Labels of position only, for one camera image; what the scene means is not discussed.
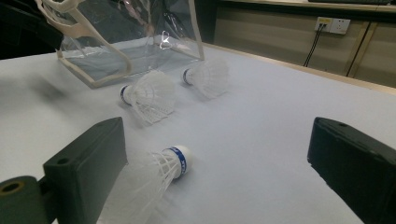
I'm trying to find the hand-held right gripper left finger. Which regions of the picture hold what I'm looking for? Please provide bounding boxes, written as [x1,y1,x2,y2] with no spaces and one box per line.
[42,116,129,224]

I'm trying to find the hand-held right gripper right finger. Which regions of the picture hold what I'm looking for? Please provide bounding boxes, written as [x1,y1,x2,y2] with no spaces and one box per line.
[306,117,396,224]

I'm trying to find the clear plastic bag beige trim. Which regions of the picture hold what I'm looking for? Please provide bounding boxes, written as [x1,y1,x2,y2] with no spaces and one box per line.
[35,0,206,90]

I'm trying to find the white shuttlecock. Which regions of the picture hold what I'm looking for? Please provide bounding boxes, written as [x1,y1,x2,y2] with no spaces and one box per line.
[119,70,177,125]
[181,57,231,100]
[97,145,193,224]

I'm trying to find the white table cover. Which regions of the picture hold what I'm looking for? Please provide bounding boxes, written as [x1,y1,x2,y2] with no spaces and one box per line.
[0,43,396,224]

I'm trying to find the black horizontal bar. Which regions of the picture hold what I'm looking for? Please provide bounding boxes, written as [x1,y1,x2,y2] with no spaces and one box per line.
[199,0,396,24]

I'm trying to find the black power cable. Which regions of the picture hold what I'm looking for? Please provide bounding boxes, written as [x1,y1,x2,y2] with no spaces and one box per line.
[303,24,325,68]
[304,24,328,68]

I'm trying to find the white wall socket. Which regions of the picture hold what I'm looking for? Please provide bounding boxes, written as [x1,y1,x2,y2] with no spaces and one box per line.
[314,17,351,35]

